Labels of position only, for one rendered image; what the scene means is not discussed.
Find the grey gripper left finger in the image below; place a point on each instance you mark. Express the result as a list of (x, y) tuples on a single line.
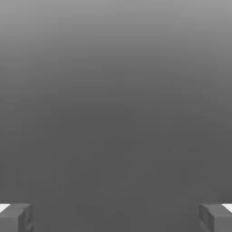
[(12, 218)]

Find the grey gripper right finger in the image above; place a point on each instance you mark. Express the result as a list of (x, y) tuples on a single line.
[(218, 219)]

